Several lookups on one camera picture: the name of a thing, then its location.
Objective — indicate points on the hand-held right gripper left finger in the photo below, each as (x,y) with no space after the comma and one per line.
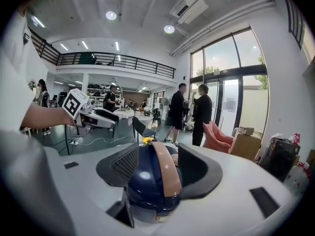
(118,168)

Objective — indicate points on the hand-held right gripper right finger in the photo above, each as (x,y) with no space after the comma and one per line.
(201,178)

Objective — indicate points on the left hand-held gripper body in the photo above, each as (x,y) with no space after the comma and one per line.
(73,102)

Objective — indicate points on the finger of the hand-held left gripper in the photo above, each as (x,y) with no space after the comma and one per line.
(108,114)
(103,124)

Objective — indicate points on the navy blue rice cooker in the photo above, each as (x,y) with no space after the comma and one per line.
(147,205)

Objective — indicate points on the person's left forearm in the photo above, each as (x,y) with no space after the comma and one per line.
(44,117)

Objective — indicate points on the dark chair with black legs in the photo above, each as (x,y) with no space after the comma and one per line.
(140,126)

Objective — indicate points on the white power strip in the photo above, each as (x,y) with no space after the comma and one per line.
(73,142)

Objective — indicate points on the yellow sunflower bouquet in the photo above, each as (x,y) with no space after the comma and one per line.
(147,139)

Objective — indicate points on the pink cushioned chair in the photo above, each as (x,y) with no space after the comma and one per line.
(217,139)

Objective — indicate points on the black balcony railing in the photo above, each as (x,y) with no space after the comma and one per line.
(123,62)

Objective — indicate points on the large cardboard box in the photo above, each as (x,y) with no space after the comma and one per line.
(246,145)

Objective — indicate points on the person's white shirt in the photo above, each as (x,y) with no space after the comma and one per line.
(14,82)

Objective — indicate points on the glass entrance door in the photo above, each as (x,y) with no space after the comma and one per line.
(229,102)

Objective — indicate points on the black box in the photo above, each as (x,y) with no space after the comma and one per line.
(280,158)

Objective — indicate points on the round ceiling lamp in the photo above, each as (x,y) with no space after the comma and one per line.
(111,15)
(169,29)

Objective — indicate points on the plastic bags of bottles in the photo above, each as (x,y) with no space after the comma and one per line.
(299,178)

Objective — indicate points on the white ceiling air conditioner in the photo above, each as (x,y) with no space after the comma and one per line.
(188,7)

